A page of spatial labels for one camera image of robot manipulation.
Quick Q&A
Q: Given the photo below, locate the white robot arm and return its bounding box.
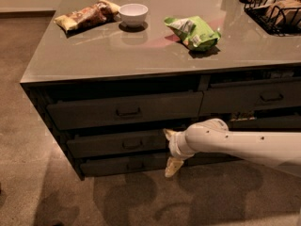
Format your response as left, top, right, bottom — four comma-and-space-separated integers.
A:
164, 119, 301, 178

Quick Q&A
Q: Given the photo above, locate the drawer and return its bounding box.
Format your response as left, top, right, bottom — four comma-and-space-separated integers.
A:
47, 91, 203, 130
67, 130, 166, 158
185, 153, 238, 167
199, 80, 301, 116
80, 153, 167, 177
228, 115, 301, 132

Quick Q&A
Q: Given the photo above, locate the grey drawer cabinet island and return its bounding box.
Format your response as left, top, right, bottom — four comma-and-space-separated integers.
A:
21, 0, 301, 178

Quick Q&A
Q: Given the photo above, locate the black wire basket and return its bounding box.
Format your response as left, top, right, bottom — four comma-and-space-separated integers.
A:
244, 0, 301, 36

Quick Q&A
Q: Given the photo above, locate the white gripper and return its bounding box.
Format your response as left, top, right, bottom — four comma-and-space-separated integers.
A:
163, 129, 195, 178

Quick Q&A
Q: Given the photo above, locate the white bowl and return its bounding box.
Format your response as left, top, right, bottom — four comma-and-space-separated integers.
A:
119, 4, 149, 27

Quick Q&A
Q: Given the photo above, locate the brown bag in basket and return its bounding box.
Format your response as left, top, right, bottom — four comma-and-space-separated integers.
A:
265, 0, 301, 26

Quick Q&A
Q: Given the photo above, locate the green chip bag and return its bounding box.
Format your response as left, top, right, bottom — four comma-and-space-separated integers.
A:
164, 16, 221, 52

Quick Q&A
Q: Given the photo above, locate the brown yellow snack bag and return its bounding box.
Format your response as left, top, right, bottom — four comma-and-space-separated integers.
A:
54, 0, 119, 33

